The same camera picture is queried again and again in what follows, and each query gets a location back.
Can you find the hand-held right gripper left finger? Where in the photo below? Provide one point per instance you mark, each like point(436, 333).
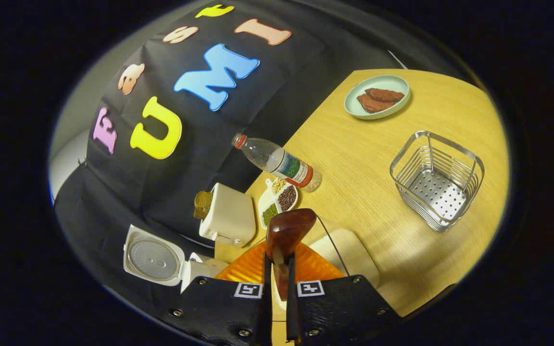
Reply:
point(266, 317)

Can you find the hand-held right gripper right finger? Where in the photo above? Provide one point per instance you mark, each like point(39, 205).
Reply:
point(291, 322)

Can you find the brown wooden spoon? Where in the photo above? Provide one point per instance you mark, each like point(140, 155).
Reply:
point(286, 230)

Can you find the white rice cooker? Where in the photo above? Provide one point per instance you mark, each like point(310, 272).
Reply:
point(154, 259)

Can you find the white toaster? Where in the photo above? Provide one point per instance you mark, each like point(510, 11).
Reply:
point(231, 216)

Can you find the white divided grain dish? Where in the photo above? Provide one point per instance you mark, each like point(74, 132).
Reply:
point(282, 197)

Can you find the clear plastic water bottle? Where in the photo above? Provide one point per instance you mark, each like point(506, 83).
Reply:
point(282, 163)

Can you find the black backdrop cloth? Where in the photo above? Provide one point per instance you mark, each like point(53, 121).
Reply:
point(258, 120)

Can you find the light green plate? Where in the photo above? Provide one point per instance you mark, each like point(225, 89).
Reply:
point(354, 106)

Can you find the brown meat slice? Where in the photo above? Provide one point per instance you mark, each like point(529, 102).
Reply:
point(373, 105)
point(385, 94)

